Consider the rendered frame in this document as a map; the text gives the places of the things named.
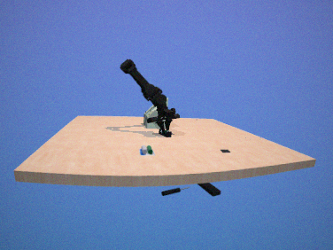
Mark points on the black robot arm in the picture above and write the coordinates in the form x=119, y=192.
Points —
x=149, y=90

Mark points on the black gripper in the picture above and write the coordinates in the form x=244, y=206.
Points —
x=159, y=119

